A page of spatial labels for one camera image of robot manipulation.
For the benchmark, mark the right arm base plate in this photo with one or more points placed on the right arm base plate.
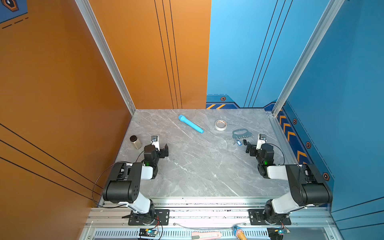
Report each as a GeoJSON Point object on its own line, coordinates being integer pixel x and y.
{"type": "Point", "coordinates": [260, 217]}

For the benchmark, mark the left circuit board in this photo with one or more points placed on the left circuit board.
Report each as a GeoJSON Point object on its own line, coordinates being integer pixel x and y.
{"type": "Point", "coordinates": [148, 234]}

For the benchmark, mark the toy ice cream cone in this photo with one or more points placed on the toy ice cream cone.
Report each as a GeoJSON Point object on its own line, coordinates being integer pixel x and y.
{"type": "Point", "coordinates": [239, 233]}

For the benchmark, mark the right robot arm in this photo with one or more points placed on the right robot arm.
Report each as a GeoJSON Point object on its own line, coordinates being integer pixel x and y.
{"type": "Point", "coordinates": [308, 187]}

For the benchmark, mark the small brown jar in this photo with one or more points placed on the small brown jar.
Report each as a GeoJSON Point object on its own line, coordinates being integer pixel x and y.
{"type": "Point", "coordinates": [136, 142]}

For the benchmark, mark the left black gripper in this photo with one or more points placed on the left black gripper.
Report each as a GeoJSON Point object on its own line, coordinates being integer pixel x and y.
{"type": "Point", "coordinates": [162, 151]}

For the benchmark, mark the blue toy microphone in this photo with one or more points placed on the blue toy microphone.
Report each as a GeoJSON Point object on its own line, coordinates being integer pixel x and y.
{"type": "Point", "coordinates": [185, 120]}

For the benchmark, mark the masking tape roll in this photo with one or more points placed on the masking tape roll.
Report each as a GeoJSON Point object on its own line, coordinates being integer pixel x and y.
{"type": "Point", "coordinates": [221, 125]}

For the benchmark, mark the pink utility knife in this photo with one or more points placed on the pink utility knife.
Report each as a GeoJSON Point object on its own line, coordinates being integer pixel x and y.
{"type": "Point", "coordinates": [205, 235]}

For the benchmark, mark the circuit board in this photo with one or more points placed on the circuit board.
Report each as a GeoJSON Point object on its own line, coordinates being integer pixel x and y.
{"type": "Point", "coordinates": [148, 234]}
{"type": "Point", "coordinates": [277, 234]}

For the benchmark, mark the right circuit board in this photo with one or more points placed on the right circuit board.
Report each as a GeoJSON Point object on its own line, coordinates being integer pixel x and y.
{"type": "Point", "coordinates": [277, 234]}

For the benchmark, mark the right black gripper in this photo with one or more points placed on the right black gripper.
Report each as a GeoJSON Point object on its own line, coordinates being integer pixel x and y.
{"type": "Point", "coordinates": [253, 150]}

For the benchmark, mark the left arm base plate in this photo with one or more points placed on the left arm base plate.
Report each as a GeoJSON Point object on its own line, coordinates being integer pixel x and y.
{"type": "Point", "coordinates": [153, 217]}

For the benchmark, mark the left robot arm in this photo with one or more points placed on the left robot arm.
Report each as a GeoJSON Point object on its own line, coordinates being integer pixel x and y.
{"type": "Point", "coordinates": [123, 188]}

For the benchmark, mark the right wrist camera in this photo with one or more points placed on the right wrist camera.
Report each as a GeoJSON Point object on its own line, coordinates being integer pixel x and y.
{"type": "Point", "coordinates": [261, 140]}

